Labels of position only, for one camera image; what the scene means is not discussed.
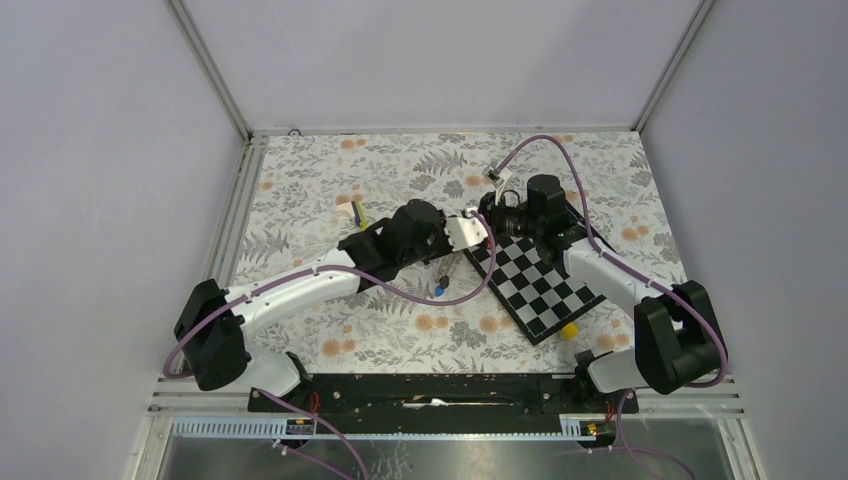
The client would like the purple cable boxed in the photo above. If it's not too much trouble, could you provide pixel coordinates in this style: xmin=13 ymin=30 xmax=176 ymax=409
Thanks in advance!
xmin=162 ymin=211 xmax=498 ymax=480
xmin=493 ymin=135 xmax=730 ymax=480

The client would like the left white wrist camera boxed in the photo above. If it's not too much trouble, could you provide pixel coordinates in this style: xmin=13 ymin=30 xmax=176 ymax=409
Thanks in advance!
xmin=444 ymin=208 xmax=494 ymax=252

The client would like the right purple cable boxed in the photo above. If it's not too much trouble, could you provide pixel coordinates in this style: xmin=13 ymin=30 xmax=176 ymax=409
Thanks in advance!
xmin=493 ymin=135 xmax=730 ymax=480

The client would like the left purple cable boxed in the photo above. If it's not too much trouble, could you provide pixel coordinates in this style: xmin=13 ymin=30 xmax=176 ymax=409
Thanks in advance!
xmin=162 ymin=211 xmax=498 ymax=480

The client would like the yellow cube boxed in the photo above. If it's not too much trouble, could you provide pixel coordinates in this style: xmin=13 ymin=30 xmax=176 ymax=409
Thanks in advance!
xmin=559 ymin=323 xmax=579 ymax=340

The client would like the floral patterned mat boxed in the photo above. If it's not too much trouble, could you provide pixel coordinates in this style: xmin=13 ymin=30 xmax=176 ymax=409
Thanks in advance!
xmin=233 ymin=132 xmax=685 ymax=373

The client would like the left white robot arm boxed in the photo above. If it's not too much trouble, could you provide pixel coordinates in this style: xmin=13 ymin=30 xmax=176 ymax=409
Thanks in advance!
xmin=174 ymin=199 xmax=486 ymax=411

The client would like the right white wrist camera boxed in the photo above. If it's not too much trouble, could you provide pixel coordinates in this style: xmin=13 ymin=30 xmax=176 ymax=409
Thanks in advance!
xmin=483 ymin=167 xmax=512 ymax=190

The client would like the yellow and purple block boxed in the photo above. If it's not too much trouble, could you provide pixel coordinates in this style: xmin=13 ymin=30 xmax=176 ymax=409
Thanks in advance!
xmin=336 ymin=200 xmax=368 ymax=231

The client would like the slotted cable duct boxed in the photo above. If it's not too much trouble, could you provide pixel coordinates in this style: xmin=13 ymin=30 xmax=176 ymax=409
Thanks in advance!
xmin=171 ymin=415 xmax=596 ymax=442

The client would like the black white checkerboard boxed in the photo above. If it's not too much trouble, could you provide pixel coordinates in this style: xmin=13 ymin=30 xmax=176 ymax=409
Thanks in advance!
xmin=464 ymin=237 xmax=605 ymax=345

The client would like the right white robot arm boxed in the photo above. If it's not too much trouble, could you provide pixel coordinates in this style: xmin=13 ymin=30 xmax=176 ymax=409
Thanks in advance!
xmin=479 ymin=170 xmax=729 ymax=412

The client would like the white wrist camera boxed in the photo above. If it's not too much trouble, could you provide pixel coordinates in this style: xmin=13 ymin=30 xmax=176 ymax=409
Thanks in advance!
xmin=483 ymin=167 xmax=512 ymax=190
xmin=444 ymin=208 xmax=494 ymax=252

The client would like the left aluminium frame post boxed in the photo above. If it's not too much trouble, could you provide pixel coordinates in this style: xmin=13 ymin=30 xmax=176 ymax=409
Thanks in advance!
xmin=164 ymin=0 xmax=252 ymax=143

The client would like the aluminium frame post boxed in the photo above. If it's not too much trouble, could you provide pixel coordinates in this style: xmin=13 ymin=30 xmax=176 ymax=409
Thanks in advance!
xmin=630 ymin=0 xmax=718 ymax=134
xmin=164 ymin=0 xmax=252 ymax=143

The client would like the right aluminium frame post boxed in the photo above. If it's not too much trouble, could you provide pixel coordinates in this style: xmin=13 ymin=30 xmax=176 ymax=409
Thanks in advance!
xmin=630 ymin=0 xmax=718 ymax=134

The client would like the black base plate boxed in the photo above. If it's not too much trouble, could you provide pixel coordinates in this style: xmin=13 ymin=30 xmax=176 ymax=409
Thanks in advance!
xmin=283 ymin=373 xmax=639 ymax=428

